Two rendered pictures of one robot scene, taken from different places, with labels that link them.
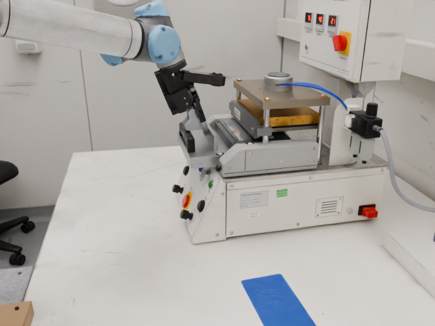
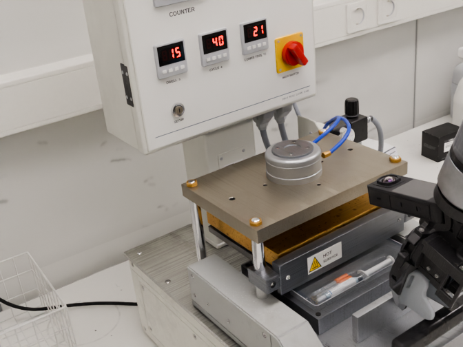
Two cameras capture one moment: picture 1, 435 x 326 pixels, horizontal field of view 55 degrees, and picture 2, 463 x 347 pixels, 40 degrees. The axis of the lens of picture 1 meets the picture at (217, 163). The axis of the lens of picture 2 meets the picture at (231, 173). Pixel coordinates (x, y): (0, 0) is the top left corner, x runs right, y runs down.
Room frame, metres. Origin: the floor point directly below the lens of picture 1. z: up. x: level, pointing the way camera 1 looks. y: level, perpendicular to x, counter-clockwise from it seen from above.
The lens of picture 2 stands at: (1.50, 0.58, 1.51)
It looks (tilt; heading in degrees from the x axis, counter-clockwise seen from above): 26 degrees down; 251
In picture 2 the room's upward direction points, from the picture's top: 6 degrees counter-clockwise
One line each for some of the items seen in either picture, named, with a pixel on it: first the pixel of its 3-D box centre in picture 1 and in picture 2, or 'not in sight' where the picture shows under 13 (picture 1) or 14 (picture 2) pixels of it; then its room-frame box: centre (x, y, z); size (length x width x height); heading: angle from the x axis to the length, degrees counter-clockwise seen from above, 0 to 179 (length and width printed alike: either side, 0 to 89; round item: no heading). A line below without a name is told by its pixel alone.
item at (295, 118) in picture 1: (277, 104); (300, 197); (1.14, -0.17, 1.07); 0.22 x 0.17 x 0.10; 13
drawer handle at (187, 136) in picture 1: (186, 136); (439, 328); (1.08, 0.08, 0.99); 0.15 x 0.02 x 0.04; 13
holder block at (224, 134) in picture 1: (251, 134); (332, 268); (1.13, -0.10, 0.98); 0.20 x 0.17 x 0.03; 13
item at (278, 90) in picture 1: (290, 98); (291, 177); (1.13, -0.20, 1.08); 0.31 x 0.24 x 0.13; 13
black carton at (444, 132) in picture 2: not in sight; (442, 142); (0.50, -0.64, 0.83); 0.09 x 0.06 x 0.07; 6
